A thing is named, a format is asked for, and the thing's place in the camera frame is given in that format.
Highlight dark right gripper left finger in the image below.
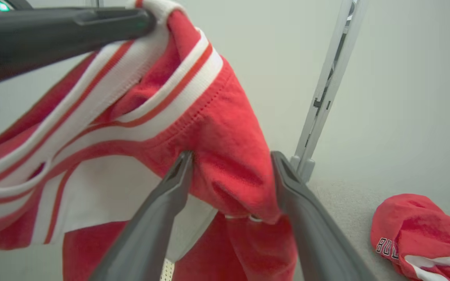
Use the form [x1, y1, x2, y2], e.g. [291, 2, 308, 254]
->
[88, 150, 195, 281]

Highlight red garment striped white trim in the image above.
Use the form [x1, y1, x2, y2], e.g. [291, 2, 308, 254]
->
[0, 0, 300, 281]

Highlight red garment with lettering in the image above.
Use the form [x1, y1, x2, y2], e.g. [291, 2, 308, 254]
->
[370, 193, 450, 281]

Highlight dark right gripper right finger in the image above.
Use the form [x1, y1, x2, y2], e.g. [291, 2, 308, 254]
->
[271, 151, 378, 281]

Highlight grey partition post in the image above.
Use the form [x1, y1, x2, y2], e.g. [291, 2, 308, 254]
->
[289, 0, 368, 184]

